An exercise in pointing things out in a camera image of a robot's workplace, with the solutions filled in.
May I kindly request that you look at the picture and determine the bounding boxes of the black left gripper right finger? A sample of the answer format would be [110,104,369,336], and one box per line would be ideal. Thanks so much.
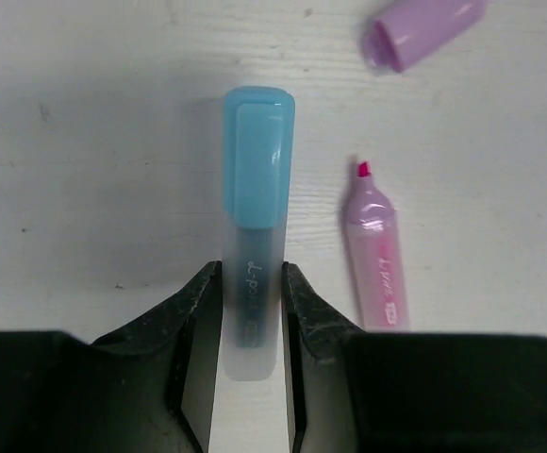
[282,263,547,452]

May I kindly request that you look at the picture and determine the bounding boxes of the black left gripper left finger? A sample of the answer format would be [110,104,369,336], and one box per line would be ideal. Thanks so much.
[0,261,222,452]

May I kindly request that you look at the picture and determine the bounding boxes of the pink highlighter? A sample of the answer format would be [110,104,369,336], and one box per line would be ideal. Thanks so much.
[342,161,409,331]

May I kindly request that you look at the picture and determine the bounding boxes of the blue highlighter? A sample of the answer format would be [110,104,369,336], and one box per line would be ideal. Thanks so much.
[222,86,295,381]

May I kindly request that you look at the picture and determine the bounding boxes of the purple highlighter cap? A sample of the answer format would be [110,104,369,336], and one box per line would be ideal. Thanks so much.
[361,0,488,74]

